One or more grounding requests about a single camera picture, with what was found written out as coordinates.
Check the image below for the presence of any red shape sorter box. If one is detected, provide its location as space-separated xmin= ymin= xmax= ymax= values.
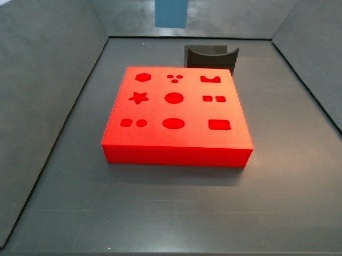
xmin=101 ymin=67 xmax=254 ymax=168

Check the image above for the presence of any blue rectangle on wall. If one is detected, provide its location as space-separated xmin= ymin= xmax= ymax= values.
xmin=155 ymin=0 xmax=188 ymax=28

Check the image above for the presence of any black arch block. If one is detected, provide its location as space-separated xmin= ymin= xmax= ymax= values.
xmin=184 ymin=45 xmax=239 ymax=72

